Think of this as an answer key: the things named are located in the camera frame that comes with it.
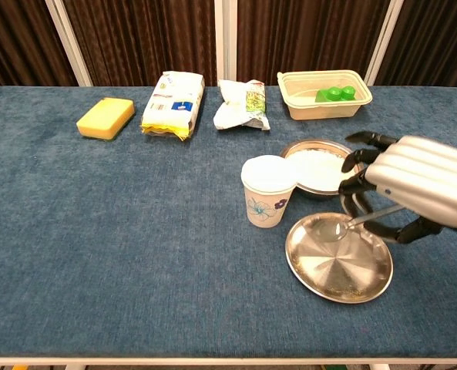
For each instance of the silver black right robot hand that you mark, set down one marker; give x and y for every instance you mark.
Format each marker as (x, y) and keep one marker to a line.
(424, 177)

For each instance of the clear plastic spoon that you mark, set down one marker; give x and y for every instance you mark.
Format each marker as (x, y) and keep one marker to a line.
(330, 230)

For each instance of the steel bowl with white powder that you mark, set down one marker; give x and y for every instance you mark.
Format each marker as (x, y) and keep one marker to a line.
(313, 190)

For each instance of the floral paper cup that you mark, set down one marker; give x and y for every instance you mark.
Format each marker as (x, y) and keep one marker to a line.
(264, 192)

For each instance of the green toy building block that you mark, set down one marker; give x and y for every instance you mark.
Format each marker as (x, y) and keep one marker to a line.
(337, 94)

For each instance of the round stainless steel plate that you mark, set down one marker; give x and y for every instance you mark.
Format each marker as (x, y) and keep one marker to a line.
(338, 266)

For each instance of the beige plastic food container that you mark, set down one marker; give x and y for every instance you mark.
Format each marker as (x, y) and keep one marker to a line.
(320, 108)

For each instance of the crumpled white snack bag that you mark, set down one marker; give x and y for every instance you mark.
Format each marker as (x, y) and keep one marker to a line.
(240, 106)

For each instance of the white yellow-edged paper package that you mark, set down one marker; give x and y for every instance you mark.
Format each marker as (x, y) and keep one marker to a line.
(172, 106)

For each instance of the blue velvet tablecloth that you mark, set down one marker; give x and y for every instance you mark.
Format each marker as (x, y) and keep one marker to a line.
(135, 239)

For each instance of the dark brown curtain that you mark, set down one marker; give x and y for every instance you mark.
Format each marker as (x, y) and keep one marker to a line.
(143, 38)

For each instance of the yellow green-backed sponge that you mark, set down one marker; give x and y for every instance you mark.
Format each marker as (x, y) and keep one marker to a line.
(105, 118)

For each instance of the white metal frame post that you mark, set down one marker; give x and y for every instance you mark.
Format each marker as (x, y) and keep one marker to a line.
(384, 40)
(70, 42)
(226, 40)

